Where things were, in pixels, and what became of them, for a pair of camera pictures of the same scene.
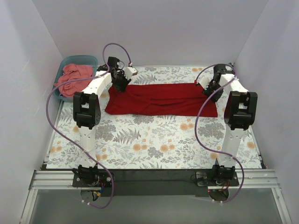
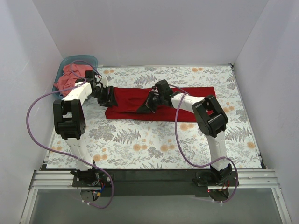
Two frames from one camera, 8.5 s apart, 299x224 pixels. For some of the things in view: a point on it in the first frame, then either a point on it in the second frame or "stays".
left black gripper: (120, 82) -> (108, 96)
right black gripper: (212, 91) -> (151, 101)
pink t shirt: (72, 88) stays
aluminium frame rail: (45, 180) stays
